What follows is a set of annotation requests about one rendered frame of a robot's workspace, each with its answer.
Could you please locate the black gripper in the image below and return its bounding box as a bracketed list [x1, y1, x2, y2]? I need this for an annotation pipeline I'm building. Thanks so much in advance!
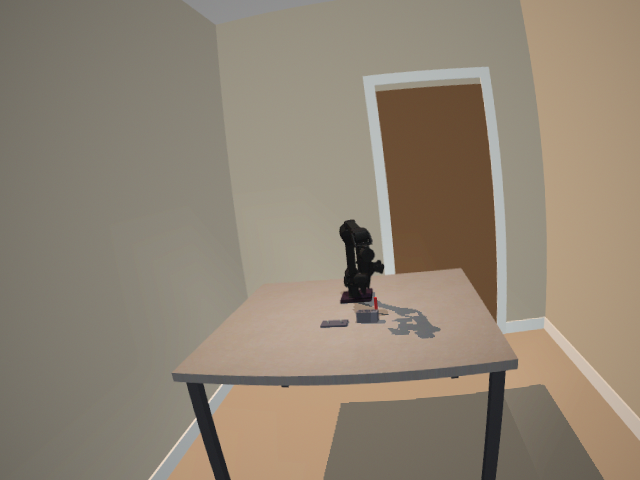
[354, 259, 374, 295]

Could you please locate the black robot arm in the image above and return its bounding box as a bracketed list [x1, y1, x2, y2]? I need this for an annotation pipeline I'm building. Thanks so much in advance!
[339, 219, 384, 298]

